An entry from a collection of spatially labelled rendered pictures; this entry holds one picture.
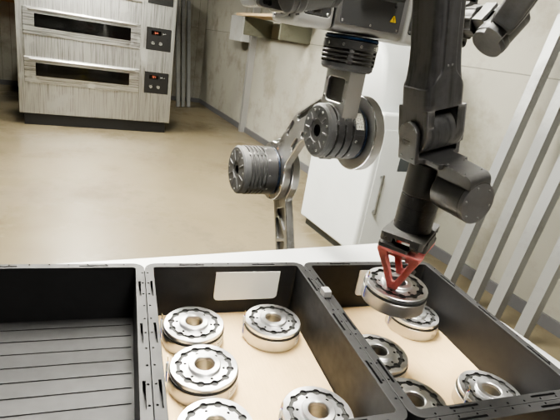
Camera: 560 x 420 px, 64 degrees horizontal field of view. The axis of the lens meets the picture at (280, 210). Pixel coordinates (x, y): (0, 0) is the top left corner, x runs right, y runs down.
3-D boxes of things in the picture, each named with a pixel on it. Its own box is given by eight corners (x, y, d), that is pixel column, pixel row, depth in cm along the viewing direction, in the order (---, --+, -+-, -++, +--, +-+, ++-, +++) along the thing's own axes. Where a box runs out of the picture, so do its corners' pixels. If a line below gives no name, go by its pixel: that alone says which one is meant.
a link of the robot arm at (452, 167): (448, 107, 64) (400, 119, 61) (517, 128, 55) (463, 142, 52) (440, 183, 70) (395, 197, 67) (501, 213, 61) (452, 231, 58)
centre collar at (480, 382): (467, 383, 73) (468, 380, 72) (489, 378, 75) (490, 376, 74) (492, 406, 68) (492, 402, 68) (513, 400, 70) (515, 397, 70)
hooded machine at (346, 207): (420, 257, 338) (480, 50, 287) (352, 264, 307) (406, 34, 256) (360, 217, 399) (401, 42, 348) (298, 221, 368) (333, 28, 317)
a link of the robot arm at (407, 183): (432, 150, 68) (403, 149, 65) (467, 165, 62) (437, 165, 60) (421, 192, 71) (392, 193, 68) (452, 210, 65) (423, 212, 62)
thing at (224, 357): (167, 349, 70) (167, 346, 70) (231, 345, 73) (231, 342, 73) (172, 397, 61) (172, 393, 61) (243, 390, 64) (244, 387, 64)
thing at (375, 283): (355, 268, 76) (356, 266, 75) (407, 269, 78) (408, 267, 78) (381, 304, 67) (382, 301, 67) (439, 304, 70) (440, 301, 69)
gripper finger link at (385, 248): (420, 284, 73) (437, 233, 69) (407, 303, 67) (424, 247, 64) (381, 269, 76) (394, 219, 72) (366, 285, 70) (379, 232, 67)
